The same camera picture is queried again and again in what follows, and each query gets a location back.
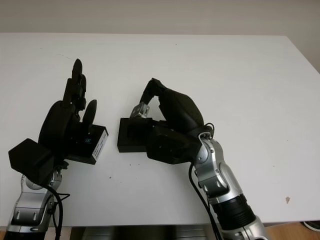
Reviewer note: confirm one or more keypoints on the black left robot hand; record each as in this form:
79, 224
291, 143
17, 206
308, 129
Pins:
57, 125

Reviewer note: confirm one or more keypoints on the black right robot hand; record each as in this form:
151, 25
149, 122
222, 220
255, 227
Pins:
180, 110

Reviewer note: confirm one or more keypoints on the small silver black camera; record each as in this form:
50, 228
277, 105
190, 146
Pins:
141, 110

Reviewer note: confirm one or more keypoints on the black RealSense box lid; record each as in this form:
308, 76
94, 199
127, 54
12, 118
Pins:
97, 140

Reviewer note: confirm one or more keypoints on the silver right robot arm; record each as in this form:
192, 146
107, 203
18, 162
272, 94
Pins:
225, 180

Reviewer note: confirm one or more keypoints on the grey robot torso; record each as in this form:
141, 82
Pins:
140, 233

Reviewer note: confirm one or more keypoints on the black white shoe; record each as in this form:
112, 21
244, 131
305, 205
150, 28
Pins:
312, 225

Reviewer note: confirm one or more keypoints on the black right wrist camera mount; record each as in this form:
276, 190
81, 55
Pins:
170, 147

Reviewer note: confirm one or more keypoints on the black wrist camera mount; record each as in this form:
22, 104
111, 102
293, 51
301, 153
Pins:
30, 157
170, 147

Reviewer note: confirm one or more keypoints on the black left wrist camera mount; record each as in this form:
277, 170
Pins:
30, 157

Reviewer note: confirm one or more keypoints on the black camera box base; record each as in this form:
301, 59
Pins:
130, 142

